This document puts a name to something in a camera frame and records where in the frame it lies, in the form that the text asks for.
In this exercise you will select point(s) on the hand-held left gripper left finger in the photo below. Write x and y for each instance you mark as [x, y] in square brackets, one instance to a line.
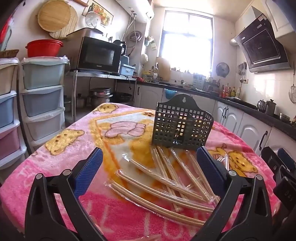
[89, 171]

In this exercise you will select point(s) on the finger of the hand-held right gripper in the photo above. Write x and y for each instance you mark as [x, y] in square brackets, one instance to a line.
[284, 158]
[270, 160]

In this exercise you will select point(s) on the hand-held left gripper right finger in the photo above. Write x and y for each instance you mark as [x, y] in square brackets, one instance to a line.
[211, 166]

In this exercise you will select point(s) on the pile of chopsticks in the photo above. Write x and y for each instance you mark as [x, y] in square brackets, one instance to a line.
[178, 185]

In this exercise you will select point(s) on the dark grey perforated utensil basket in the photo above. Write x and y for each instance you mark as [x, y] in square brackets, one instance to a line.
[166, 129]

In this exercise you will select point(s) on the pink printed bear blanket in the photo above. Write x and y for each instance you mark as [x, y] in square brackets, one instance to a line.
[57, 162]

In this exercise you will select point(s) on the steel bowl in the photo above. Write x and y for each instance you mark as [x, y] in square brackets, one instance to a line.
[284, 117]

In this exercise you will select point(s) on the steel kettle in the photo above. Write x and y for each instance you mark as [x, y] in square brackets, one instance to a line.
[261, 105]
[271, 107]

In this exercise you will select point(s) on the white base cabinets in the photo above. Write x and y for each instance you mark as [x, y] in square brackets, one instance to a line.
[231, 118]

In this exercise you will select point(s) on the black kitchen countertop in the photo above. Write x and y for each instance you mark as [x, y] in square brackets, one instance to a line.
[245, 104]

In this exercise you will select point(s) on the small steel pot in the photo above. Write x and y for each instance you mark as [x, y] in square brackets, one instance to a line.
[81, 101]

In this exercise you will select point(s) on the stacked steel pots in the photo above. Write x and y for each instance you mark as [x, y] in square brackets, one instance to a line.
[100, 97]

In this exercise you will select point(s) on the group of condiment bottles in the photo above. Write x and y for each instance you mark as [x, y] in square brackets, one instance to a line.
[230, 91]

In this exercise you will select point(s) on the black wok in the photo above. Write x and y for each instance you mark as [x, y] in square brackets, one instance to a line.
[122, 97]

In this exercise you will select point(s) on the blue hanging plastic bag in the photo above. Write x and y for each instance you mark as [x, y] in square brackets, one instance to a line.
[171, 93]

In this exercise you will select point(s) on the blue plastic drawer unit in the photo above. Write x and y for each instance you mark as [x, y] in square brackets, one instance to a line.
[41, 99]

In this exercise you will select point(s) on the hanging steel ladles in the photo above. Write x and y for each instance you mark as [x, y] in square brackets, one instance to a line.
[242, 71]

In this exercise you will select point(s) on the steel kitchen shelf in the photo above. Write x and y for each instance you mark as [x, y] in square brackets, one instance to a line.
[97, 75]

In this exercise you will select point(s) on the pastel plastic drawer unit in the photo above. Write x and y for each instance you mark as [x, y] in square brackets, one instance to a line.
[8, 111]

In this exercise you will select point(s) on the beige cutting board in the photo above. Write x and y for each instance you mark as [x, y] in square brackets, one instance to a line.
[163, 69]

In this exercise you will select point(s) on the light blue plastic box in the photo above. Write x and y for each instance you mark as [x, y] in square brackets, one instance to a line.
[127, 70]

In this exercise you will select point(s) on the black range hood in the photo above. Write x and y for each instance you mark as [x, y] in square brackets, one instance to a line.
[261, 48]

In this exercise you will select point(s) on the black microwave oven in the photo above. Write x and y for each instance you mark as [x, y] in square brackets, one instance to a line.
[97, 54]

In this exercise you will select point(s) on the kitchen window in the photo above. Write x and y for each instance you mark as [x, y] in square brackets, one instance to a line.
[185, 41]

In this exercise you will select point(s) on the black blender jug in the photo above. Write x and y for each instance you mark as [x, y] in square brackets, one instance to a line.
[119, 46]

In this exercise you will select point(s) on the red plastic basin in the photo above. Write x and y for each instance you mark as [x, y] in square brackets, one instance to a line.
[44, 48]

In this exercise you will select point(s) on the wicker basket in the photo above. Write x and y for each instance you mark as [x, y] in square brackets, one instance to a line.
[9, 53]

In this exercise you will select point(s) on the white upper cabinet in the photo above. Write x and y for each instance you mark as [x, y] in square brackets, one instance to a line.
[283, 16]

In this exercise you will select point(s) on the white round plastic plate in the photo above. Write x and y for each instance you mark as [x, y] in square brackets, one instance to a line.
[93, 20]

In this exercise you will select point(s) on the white water heater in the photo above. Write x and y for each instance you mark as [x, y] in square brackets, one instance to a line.
[136, 10]

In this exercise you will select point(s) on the small grey wall fan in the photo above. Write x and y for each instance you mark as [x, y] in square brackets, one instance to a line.
[222, 69]

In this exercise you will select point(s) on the silver exhaust duct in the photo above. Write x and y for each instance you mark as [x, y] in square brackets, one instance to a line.
[233, 41]

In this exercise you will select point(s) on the fruit wall poster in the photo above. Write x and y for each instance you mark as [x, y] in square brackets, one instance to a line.
[105, 12]

